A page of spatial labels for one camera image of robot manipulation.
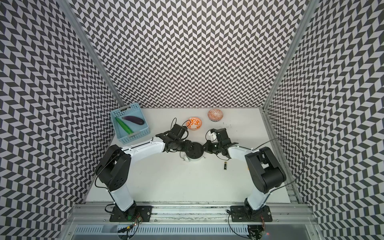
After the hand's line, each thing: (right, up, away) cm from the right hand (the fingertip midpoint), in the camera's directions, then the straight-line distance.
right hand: (200, 150), depth 91 cm
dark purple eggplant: (-51, +19, +23) cm, 59 cm away
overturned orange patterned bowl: (+11, +22, +22) cm, 33 cm away
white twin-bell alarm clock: (-3, -2, -1) cm, 4 cm away
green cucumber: (-55, +12, +17) cm, 59 cm away
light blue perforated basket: (-54, +16, +22) cm, 61 cm away
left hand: (-7, +1, -1) cm, 7 cm away
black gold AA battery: (+15, -9, -2) cm, 17 cm away
